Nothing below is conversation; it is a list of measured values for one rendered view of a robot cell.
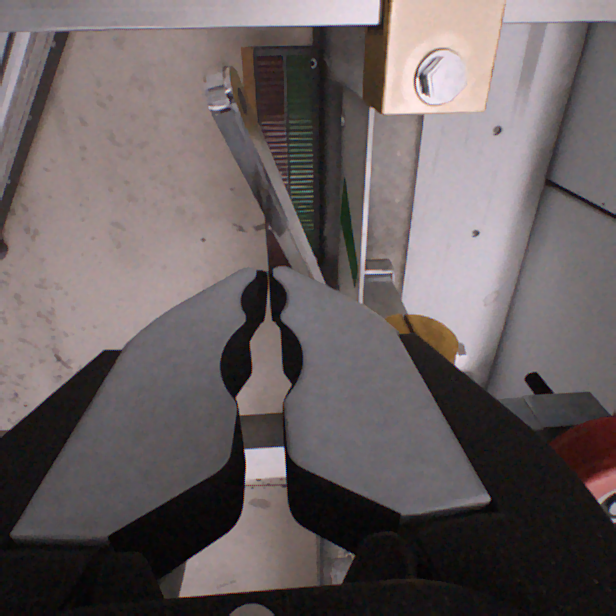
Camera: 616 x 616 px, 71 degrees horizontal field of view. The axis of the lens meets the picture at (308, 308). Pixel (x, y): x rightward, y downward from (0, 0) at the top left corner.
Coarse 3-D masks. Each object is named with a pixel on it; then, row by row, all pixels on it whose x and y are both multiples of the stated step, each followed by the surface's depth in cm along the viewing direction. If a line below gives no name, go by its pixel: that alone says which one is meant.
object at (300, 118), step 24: (288, 72) 30; (288, 96) 30; (312, 96) 31; (288, 120) 31; (312, 120) 32; (312, 144) 32; (312, 168) 33; (312, 192) 34; (312, 216) 35; (312, 240) 37
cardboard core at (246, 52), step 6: (246, 48) 83; (252, 48) 82; (246, 54) 83; (252, 54) 83; (246, 60) 84; (252, 60) 83; (246, 66) 84; (252, 66) 84; (246, 72) 85; (252, 72) 84; (246, 78) 86; (252, 78) 85; (246, 84) 87; (252, 84) 86; (246, 90) 87; (252, 90) 86; (252, 96) 87; (252, 102) 87; (252, 108) 88
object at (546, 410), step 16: (512, 400) 30; (528, 400) 30; (544, 400) 30; (560, 400) 30; (576, 400) 30; (592, 400) 30; (240, 416) 29; (256, 416) 29; (272, 416) 29; (528, 416) 29; (544, 416) 28; (560, 416) 28; (576, 416) 28; (592, 416) 28; (0, 432) 28; (256, 432) 28; (272, 432) 28; (544, 432) 28; (560, 432) 28; (256, 448) 27; (272, 448) 27; (256, 464) 28; (272, 464) 28
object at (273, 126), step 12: (264, 60) 29; (276, 60) 29; (264, 72) 30; (276, 72) 30; (264, 84) 30; (276, 84) 30; (264, 96) 30; (276, 96) 30; (264, 108) 31; (276, 108) 31; (264, 120) 31; (276, 120) 31; (264, 132) 32; (276, 132) 32; (276, 144) 32; (276, 156) 33; (276, 240) 36; (276, 252) 37; (276, 264) 38; (288, 264) 38
